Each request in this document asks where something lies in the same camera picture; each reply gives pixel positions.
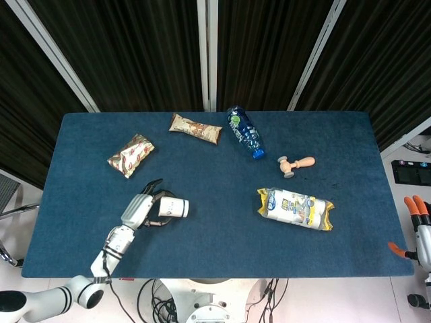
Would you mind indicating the right orange-tipped silver robot hand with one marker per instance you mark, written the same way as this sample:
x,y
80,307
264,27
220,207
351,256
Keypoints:
x,y
425,242

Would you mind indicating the left black-fingered silver robot hand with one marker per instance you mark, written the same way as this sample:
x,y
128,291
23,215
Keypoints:
x,y
136,210

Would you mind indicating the white paper cup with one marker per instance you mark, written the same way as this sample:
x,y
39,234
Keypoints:
x,y
175,207

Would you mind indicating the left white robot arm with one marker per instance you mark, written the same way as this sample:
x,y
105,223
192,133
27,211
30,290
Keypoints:
x,y
116,242

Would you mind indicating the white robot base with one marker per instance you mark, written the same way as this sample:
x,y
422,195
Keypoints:
x,y
208,299

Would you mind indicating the gold red snack packet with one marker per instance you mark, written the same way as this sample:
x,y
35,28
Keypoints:
x,y
131,156

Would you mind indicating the black caster wheel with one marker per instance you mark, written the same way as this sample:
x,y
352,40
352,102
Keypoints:
x,y
417,300

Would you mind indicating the small red table label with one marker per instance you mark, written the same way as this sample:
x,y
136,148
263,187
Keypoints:
x,y
126,279

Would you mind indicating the black flat floor device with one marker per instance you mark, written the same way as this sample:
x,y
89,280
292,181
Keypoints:
x,y
410,173

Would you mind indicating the blue felt table cover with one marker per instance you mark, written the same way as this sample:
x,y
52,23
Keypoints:
x,y
215,242

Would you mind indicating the beige brown snack packet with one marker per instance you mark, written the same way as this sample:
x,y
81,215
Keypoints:
x,y
195,129

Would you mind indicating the grey metal chair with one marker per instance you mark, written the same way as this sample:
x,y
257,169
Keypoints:
x,y
6,191

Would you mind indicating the blue plastic drink bottle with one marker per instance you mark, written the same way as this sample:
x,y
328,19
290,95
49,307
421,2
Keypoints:
x,y
244,132

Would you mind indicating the yellow white roll package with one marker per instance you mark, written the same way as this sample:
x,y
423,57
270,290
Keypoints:
x,y
294,209

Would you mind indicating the small wooden toy hammer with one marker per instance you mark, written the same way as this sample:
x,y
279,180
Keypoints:
x,y
296,165

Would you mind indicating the black pleated curtain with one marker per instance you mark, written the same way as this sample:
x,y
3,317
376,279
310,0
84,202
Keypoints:
x,y
23,111
128,50
380,60
266,47

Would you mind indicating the white partition frame post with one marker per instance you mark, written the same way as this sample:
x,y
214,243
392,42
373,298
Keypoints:
x,y
407,134
207,54
316,54
50,50

